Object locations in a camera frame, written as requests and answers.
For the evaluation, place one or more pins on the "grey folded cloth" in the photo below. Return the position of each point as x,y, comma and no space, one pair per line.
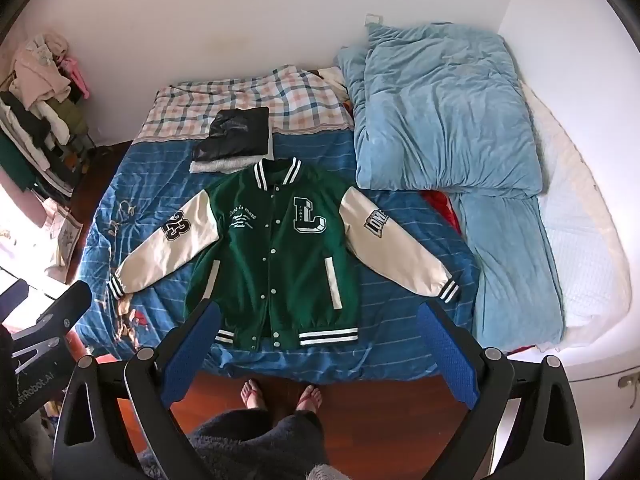
215,166

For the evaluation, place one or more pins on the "person's left foot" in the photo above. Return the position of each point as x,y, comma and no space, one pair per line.
252,396

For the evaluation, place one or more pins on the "white wall socket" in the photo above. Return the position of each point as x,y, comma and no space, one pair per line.
372,18

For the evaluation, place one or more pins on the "white quilted mattress pad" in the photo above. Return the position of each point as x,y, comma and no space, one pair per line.
575,220

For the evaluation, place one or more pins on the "red cloth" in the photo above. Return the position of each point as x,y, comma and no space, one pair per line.
445,207

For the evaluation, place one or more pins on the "person's dark grey fleece robe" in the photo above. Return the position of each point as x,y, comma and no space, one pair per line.
250,445

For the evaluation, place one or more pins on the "green varsity jacket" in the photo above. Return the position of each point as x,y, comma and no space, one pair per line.
280,260

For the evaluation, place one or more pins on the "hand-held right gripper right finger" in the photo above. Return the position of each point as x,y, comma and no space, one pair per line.
447,355

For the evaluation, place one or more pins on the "blue striped bed sheet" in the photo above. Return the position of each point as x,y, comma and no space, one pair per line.
150,180

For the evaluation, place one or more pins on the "person's foot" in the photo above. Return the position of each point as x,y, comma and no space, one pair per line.
252,396
309,397

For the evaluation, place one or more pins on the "white printed tote bag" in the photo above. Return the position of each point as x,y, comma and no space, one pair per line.
67,232

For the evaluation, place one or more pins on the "clothes rack with hanging clothes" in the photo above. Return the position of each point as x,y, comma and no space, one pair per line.
35,110

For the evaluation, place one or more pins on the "light blue duvet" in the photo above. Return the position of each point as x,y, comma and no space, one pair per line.
440,110

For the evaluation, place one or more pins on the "black folded garment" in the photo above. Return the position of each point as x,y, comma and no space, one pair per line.
235,135

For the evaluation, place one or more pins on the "person's right foot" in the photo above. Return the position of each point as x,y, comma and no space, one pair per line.
309,397

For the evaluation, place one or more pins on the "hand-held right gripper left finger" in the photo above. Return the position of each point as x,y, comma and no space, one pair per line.
187,355

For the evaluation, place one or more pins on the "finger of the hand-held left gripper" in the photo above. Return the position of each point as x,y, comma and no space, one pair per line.
12,295
67,305

